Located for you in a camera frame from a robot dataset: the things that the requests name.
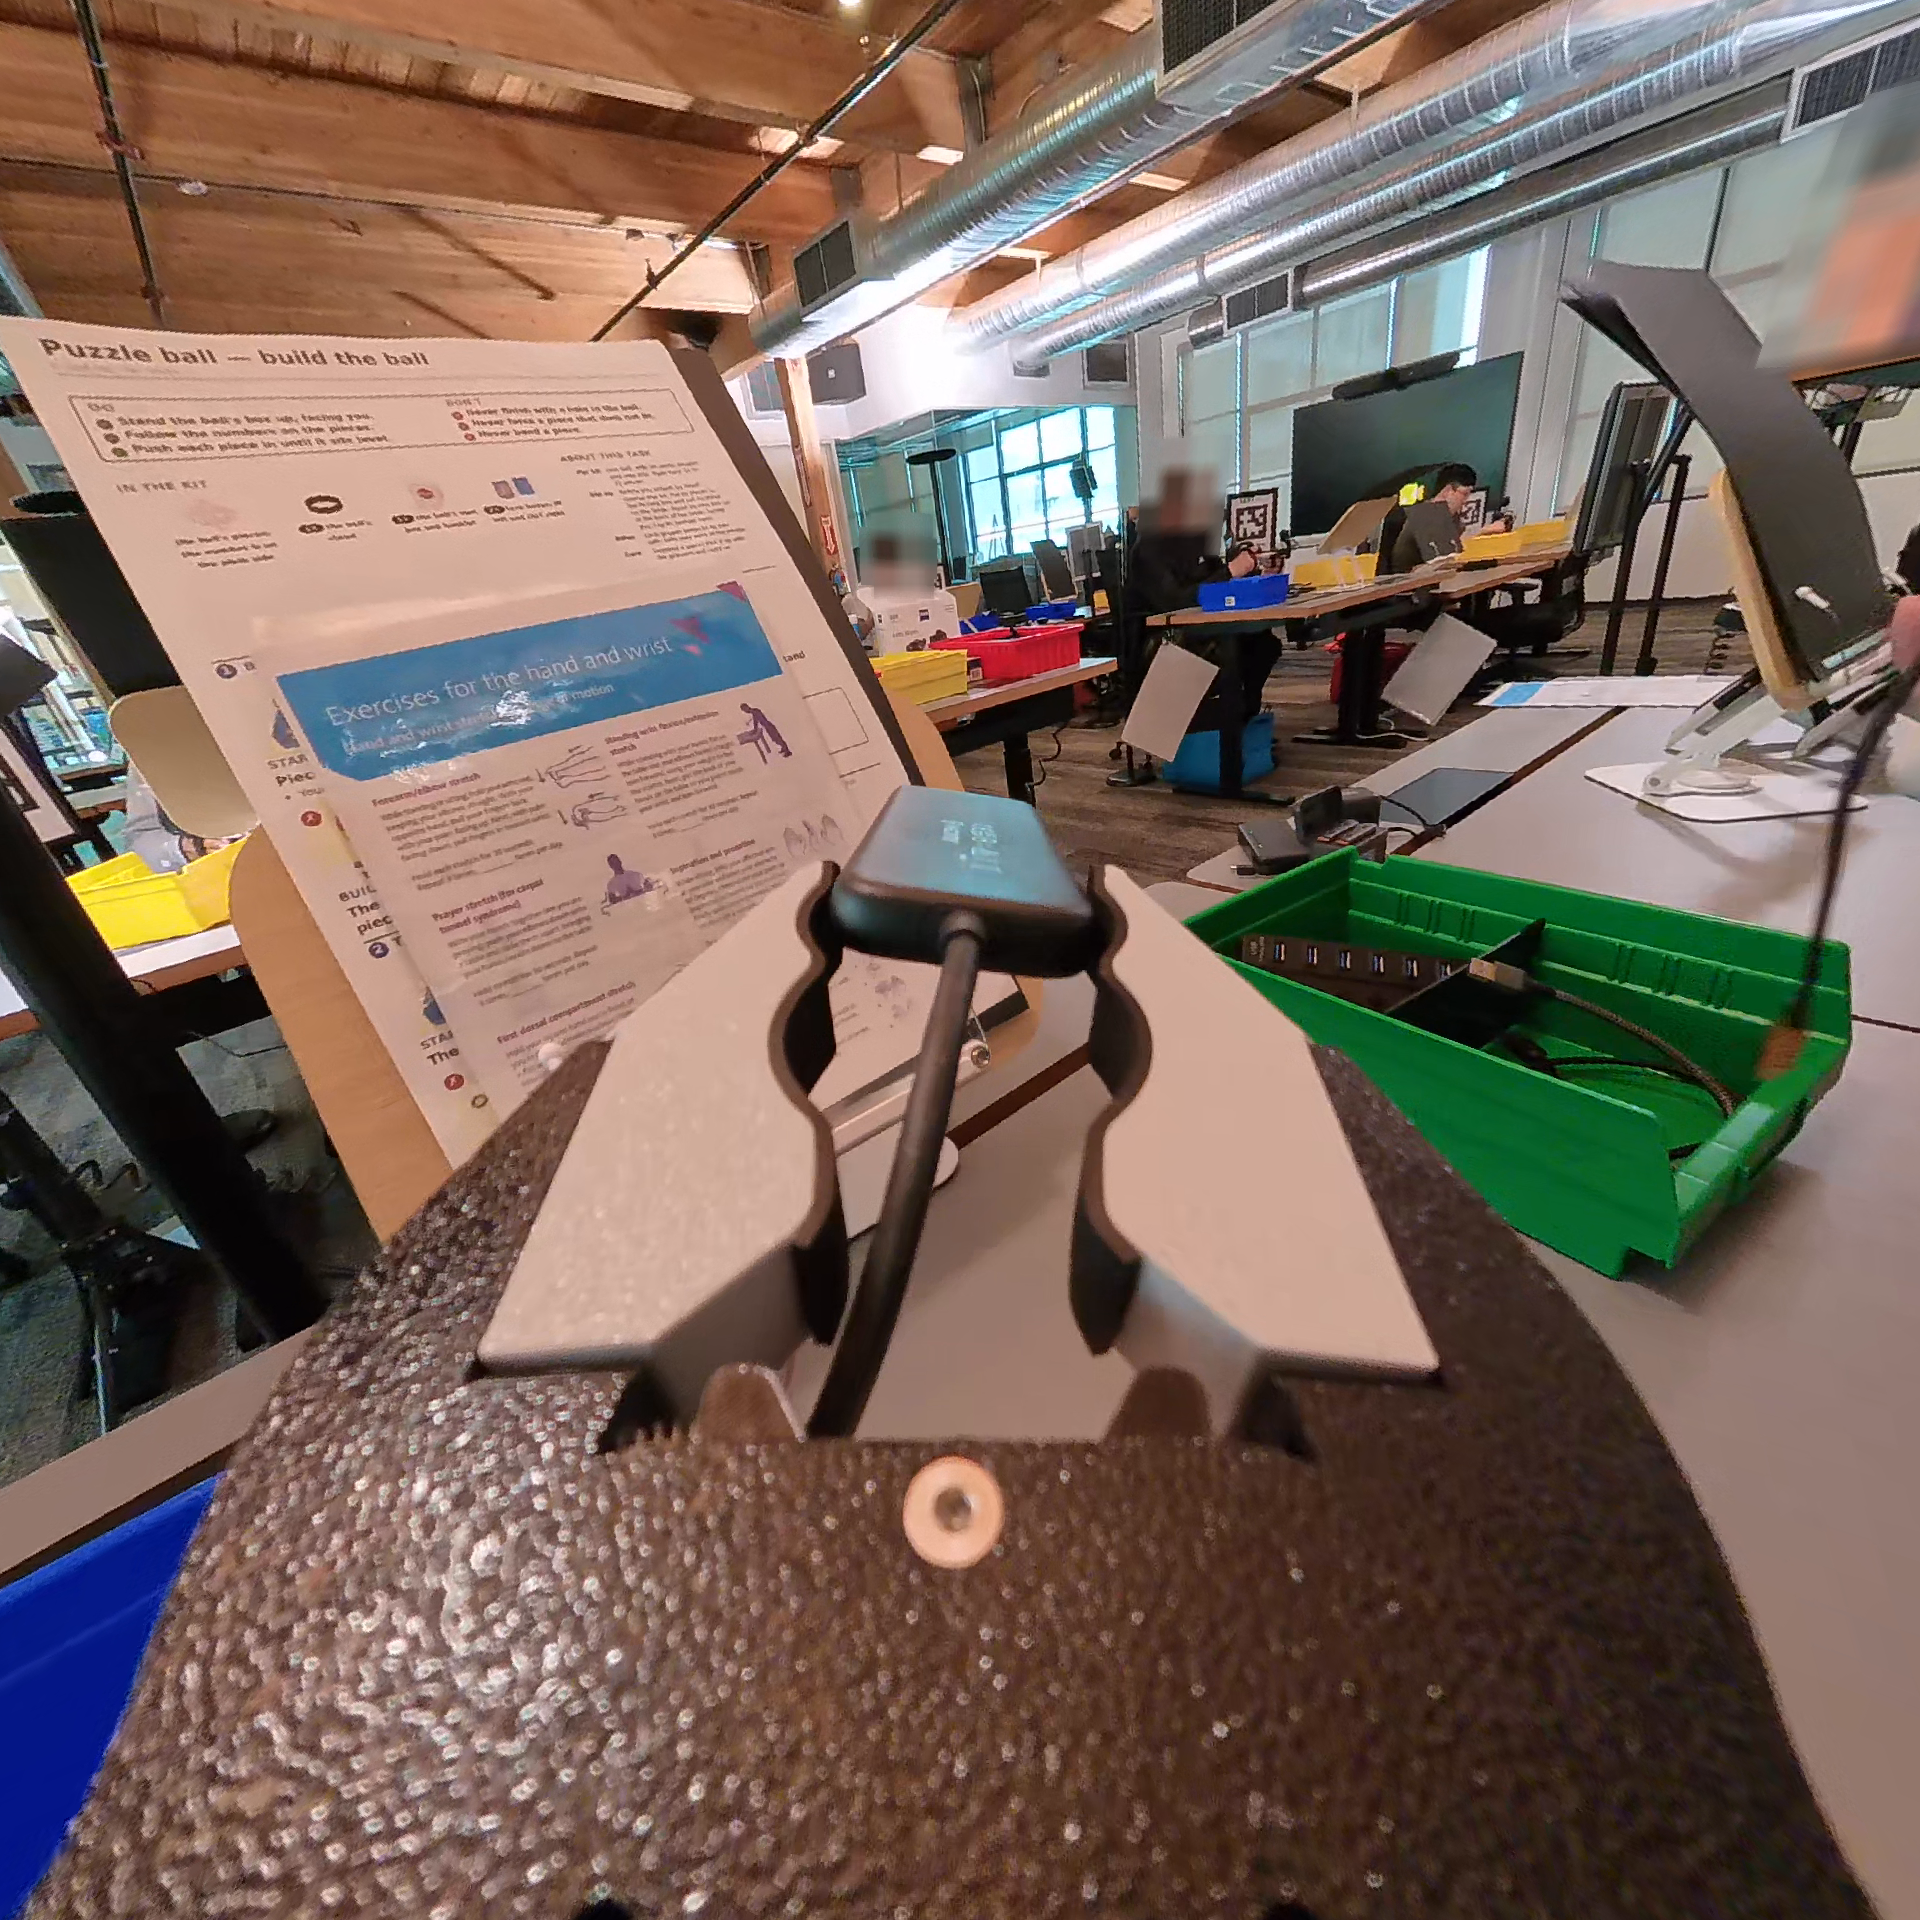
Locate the green plastic bin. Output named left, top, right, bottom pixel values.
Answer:
left=1184, top=848, right=1854, bottom=1280

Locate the red storage bin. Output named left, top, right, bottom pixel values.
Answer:
left=930, top=621, right=1087, bottom=683

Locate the large black wall screen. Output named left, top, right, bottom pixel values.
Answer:
left=1289, top=351, right=1527, bottom=537

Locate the black tablet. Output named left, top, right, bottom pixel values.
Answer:
left=1371, top=767, right=1518, bottom=835

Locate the slim hub black cable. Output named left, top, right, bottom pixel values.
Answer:
left=807, top=921, right=987, bottom=1441

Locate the blue plastic bin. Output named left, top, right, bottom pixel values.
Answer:
left=0, top=1477, right=225, bottom=1920

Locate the silver plug braided cable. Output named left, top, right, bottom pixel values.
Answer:
left=1468, top=958, right=1743, bottom=1160

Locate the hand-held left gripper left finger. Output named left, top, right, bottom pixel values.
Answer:
left=478, top=861, right=851, bottom=1425

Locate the silver ventilation duct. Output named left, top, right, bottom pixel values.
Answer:
left=750, top=0, right=1920, bottom=377

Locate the hanging white paper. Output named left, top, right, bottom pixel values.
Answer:
left=1123, top=645, right=1222, bottom=767
left=1382, top=612, right=1499, bottom=729

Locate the blue bag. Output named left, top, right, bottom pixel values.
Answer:
left=1162, top=711, right=1281, bottom=797

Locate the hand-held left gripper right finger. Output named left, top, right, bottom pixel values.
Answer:
left=1067, top=867, right=1441, bottom=1445

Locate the wooden display board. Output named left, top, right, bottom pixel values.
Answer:
left=106, top=345, right=1051, bottom=1247

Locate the white stand base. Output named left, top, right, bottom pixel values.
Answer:
left=832, top=1094, right=964, bottom=1203

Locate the small black device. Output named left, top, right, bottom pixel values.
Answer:
left=1232, top=785, right=1385, bottom=879

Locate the large white printed sheet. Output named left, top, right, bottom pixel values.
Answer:
left=0, top=316, right=940, bottom=1164

